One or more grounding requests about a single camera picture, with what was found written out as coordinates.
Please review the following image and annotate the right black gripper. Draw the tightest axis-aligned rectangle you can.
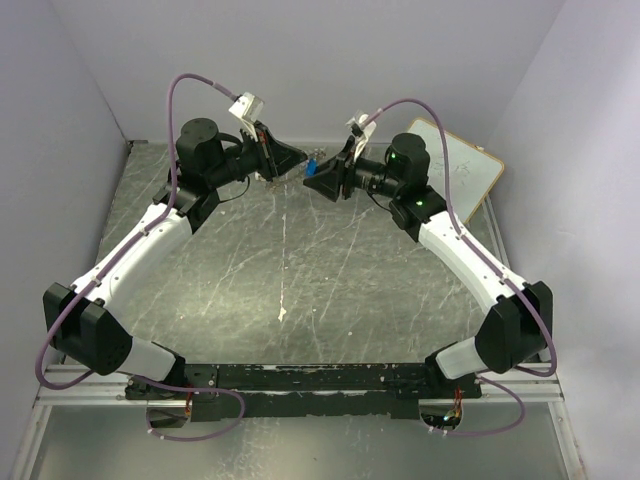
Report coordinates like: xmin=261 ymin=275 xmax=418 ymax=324
xmin=304 ymin=136 xmax=402 ymax=201

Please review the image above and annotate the aluminium rail frame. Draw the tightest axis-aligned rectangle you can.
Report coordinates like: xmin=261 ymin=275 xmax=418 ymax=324
xmin=12 ymin=192 xmax=584 ymax=479

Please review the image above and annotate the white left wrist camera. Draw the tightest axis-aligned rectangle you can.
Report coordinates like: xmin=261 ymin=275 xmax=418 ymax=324
xmin=229 ymin=92 xmax=264 ymax=127

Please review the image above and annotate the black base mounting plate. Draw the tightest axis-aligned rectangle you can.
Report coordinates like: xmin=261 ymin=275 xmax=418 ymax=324
xmin=125 ymin=362 xmax=481 ymax=422

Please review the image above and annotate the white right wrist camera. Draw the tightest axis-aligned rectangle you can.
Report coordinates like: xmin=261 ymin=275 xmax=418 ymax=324
xmin=346 ymin=111 xmax=376 ymax=161

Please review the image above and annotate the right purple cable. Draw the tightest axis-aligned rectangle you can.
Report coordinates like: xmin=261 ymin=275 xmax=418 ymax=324
xmin=359 ymin=98 xmax=559 ymax=437

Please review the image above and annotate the yellow framed whiteboard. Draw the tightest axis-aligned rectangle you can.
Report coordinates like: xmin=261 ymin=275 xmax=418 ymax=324
xmin=408 ymin=117 xmax=505 ymax=223

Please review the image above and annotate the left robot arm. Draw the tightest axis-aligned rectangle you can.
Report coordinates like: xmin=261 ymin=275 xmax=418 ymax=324
xmin=43 ymin=118 xmax=307 ymax=399

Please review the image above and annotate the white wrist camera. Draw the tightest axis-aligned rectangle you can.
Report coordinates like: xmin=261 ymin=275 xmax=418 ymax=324
xmin=229 ymin=92 xmax=264 ymax=127
xmin=346 ymin=111 xmax=376 ymax=161

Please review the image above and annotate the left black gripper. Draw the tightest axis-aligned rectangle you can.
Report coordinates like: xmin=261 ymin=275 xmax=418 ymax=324
xmin=208 ymin=120 xmax=309 ymax=189

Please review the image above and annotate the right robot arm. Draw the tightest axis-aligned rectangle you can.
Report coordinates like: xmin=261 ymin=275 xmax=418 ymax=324
xmin=303 ymin=133 xmax=553 ymax=398

